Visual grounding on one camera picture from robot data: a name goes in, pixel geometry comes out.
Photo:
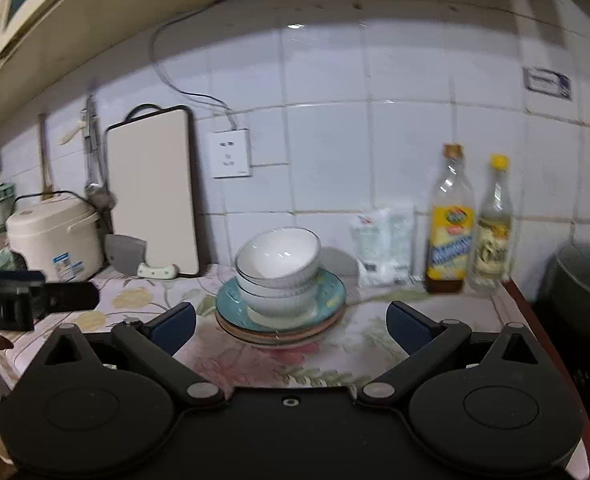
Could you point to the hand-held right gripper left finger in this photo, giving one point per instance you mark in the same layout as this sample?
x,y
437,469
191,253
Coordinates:
x,y
177,325

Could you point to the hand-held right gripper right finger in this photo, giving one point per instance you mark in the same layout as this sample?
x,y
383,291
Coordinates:
x,y
407,325

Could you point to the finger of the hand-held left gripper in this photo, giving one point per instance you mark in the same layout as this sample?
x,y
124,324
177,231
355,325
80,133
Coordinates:
x,y
70,297

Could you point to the blue fried egg plate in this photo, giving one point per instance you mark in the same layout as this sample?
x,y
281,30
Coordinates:
x,y
330,300

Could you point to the white ribbed bowl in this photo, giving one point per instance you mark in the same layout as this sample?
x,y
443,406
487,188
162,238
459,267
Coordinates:
x,y
280,300
280,255

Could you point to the floral tablecloth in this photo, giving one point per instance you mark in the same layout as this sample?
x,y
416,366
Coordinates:
x,y
365,320

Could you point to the cream rice cooker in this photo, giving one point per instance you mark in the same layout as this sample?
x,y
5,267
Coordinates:
x,y
55,240

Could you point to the white salt bag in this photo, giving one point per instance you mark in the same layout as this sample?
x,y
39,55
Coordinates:
x,y
382,250

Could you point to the yellow label oil bottle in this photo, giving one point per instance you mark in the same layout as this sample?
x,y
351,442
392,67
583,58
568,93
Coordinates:
x,y
451,240

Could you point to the clear yellow cap bottle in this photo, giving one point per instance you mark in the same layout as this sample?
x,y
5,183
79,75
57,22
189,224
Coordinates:
x,y
495,245

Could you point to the beige cutting board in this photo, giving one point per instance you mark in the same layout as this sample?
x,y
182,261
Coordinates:
x,y
152,190

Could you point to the hanging wooden spatula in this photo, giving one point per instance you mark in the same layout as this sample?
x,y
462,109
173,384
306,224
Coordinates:
x,y
46,160

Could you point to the hanging metal ladle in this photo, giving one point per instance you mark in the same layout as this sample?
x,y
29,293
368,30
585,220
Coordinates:
x,y
94,160

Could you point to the dark cooking pot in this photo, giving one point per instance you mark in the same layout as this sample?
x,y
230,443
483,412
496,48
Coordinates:
x,y
580,300

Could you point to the white wall socket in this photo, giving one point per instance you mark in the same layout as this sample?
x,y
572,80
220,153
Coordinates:
x,y
231,154

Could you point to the blue wall sticker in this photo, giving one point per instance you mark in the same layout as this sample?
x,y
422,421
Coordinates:
x,y
547,82

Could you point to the beige wall cabinet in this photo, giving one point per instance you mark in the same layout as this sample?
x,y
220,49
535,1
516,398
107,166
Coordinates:
x,y
125,0

